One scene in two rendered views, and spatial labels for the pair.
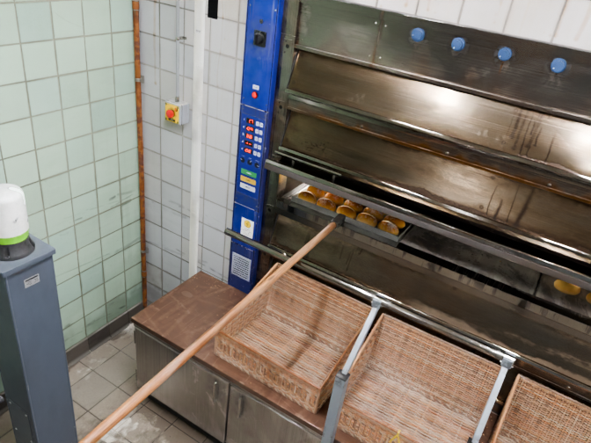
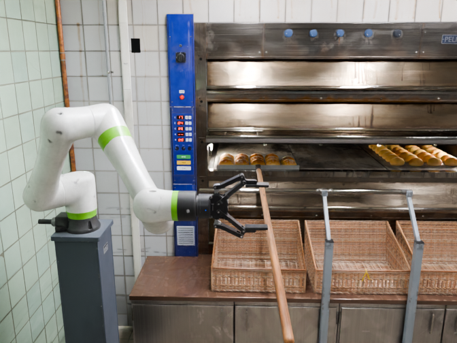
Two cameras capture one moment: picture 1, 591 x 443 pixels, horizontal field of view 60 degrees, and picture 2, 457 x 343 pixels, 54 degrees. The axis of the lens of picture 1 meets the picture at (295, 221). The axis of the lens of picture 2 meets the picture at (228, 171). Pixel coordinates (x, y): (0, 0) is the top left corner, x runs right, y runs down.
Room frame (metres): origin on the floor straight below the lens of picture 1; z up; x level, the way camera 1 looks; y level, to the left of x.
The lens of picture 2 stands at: (-0.42, 1.22, 1.95)
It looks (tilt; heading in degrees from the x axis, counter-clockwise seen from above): 15 degrees down; 334
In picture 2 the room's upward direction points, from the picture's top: straight up
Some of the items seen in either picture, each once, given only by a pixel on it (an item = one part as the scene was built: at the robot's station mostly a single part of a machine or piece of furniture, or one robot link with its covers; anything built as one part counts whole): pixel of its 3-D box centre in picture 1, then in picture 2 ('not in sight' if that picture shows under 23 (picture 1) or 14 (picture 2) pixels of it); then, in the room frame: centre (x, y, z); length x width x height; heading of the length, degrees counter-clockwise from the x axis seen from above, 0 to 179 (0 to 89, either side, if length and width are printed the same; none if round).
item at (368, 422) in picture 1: (415, 394); (353, 254); (1.53, -0.59, 0.72); 0.56 x 0.49 x 0.28; 63
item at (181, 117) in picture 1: (177, 112); not in sight; (2.44, 0.65, 1.46); 0.10 x 0.07 x 0.10; 62
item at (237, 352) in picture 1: (294, 330); (257, 253); (1.81, -0.07, 0.72); 0.56 x 0.49 x 0.28; 61
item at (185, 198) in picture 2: not in sight; (188, 205); (0.80, 0.76, 1.49); 0.12 x 0.06 x 0.09; 153
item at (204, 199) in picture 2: not in sight; (213, 205); (0.76, 0.70, 1.49); 0.09 x 0.07 x 0.08; 63
